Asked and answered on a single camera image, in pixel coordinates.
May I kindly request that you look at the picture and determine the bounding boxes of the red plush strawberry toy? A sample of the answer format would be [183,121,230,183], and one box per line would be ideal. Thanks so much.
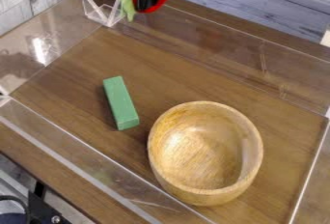
[120,0,167,21]

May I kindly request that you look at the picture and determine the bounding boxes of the green rectangular block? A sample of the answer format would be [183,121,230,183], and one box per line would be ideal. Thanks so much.
[103,76,139,130]

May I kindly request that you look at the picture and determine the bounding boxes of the wooden bowl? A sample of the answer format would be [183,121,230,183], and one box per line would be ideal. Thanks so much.
[147,100,264,207]

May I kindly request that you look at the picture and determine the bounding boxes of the clear acrylic corner bracket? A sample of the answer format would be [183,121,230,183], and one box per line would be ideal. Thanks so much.
[81,0,125,28]

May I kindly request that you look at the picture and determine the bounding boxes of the clear acrylic tray wall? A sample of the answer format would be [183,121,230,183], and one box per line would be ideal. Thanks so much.
[0,0,330,224]

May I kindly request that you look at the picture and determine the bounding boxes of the black clamp with cable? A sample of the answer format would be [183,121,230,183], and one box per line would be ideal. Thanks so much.
[0,183,72,224]

